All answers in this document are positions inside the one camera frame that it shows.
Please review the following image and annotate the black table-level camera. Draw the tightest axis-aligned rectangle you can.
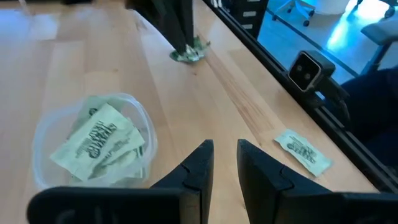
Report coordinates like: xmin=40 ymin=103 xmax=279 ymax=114
xmin=287 ymin=49 xmax=336 ymax=94

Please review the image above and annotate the white round base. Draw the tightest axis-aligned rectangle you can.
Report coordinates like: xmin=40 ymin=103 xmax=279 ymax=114
xmin=312 ymin=0 xmax=352 ymax=16

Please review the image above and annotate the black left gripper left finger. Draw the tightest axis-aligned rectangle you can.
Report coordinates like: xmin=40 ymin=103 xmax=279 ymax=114
xmin=27 ymin=139 xmax=215 ymax=224

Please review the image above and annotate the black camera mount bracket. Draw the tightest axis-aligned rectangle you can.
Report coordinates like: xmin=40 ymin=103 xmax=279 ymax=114
xmin=306 ymin=77 xmax=352 ymax=125

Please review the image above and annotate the grey office chair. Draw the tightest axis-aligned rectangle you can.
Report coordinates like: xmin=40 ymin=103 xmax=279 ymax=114
xmin=360 ymin=17 xmax=398 ymax=75

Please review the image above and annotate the clear plastic container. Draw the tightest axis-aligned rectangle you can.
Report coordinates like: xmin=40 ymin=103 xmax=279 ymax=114
xmin=30 ymin=92 xmax=159 ymax=190

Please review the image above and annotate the dark drawer cabinet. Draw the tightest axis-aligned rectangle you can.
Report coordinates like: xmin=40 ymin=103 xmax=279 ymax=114
xmin=231 ymin=0 xmax=269 ymax=40

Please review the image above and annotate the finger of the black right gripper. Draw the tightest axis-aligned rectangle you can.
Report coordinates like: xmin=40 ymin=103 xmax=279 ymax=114
xmin=150 ymin=0 xmax=187 ymax=54
xmin=178 ymin=0 xmax=195 ymax=47

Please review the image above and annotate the person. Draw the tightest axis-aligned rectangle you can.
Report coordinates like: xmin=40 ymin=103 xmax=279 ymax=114
xmin=323 ymin=67 xmax=398 ymax=170

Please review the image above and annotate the green white sweetener packet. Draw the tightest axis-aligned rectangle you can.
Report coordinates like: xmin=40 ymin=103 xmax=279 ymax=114
xmin=169 ymin=35 xmax=211 ymax=64
xmin=273 ymin=128 xmax=334 ymax=178
xmin=93 ymin=146 xmax=147 ymax=187
xmin=49 ymin=102 xmax=146 ymax=182
xmin=73 ymin=95 xmax=131 ymax=131

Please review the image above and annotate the black table edge rail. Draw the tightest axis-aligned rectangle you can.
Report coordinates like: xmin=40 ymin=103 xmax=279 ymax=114
xmin=201 ymin=0 xmax=398 ymax=194

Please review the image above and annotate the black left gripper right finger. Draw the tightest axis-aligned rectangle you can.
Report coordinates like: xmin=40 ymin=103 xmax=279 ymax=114
xmin=237 ymin=138 xmax=398 ymax=224

